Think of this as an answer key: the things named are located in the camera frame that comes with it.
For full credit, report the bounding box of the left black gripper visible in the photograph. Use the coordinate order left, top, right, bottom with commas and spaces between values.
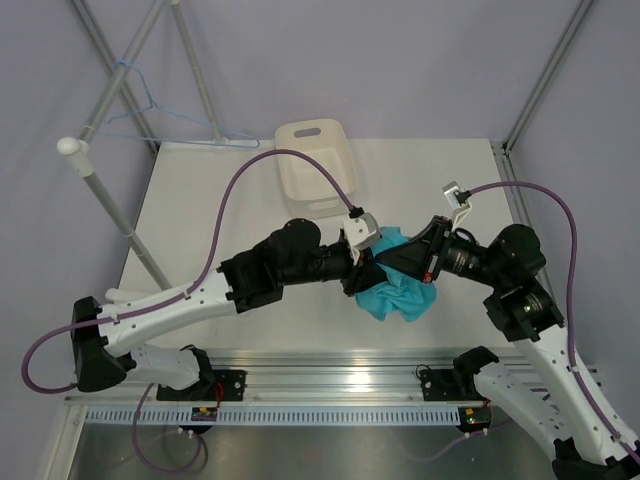
282, 245, 394, 297

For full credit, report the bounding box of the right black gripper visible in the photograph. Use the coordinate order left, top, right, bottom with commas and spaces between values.
375, 215, 507, 288

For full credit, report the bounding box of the turquoise t shirt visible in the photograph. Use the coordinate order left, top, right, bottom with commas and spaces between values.
354, 239, 437, 322

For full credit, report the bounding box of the light blue wire hanger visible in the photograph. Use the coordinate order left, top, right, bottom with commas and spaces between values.
97, 59, 261, 150

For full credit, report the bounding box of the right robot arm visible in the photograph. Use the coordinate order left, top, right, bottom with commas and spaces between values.
376, 217, 639, 479

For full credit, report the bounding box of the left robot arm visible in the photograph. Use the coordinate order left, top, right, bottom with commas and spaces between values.
72, 215, 387, 401

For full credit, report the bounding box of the white plastic bin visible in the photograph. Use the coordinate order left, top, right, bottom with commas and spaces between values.
274, 118, 359, 221

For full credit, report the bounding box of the white clothes rack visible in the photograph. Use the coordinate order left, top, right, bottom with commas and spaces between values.
55, 0, 277, 304

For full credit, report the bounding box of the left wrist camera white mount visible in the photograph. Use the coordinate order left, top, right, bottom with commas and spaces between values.
342, 213, 382, 265

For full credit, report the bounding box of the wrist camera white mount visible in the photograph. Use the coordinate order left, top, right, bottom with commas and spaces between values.
442, 182, 473, 229
342, 213, 382, 265

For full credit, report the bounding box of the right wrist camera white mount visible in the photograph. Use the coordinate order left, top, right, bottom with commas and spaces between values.
442, 182, 473, 229

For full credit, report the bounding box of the aluminium mounting rail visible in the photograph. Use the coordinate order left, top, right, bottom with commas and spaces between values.
64, 348, 601, 404

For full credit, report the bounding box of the aluminium frame post right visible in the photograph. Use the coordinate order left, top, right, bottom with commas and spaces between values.
502, 0, 599, 156

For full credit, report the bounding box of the aluminium frame post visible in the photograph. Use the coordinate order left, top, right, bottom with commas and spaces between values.
67, 0, 166, 155
502, 0, 599, 156

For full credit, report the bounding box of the white slotted cable duct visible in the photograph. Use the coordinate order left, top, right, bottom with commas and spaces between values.
85, 406, 461, 426

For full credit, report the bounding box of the aluminium frame post left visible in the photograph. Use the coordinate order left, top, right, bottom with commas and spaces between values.
67, 0, 166, 155

